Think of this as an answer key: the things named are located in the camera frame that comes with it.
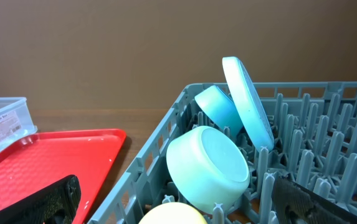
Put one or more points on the red plastic tray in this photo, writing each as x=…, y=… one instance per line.
x=38, y=160

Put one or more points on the clear plastic storage bin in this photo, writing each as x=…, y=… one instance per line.
x=15, y=120

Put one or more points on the yellow plastic cup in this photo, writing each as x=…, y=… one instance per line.
x=173, y=213

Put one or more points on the light blue plate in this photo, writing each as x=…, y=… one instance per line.
x=248, y=103

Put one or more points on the grey dishwasher rack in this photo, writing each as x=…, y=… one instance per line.
x=315, y=131

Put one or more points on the light blue bowl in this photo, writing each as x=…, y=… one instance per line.
x=220, y=108

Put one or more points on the light green bowl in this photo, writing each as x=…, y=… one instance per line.
x=207, y=168

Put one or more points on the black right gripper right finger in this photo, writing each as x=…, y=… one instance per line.
x=294, y=203

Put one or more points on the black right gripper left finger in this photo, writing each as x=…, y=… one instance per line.
x=55, y=203

